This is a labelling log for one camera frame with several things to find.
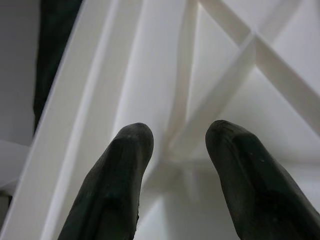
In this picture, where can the black table cloth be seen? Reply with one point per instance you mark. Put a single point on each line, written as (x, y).
(50, 50)

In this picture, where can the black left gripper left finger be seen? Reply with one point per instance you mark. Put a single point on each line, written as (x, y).
(107, 195)

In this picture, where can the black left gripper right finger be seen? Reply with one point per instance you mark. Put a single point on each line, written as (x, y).
(260, 200)

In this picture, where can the white plastic children table top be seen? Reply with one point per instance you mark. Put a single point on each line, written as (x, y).
(175, 62)

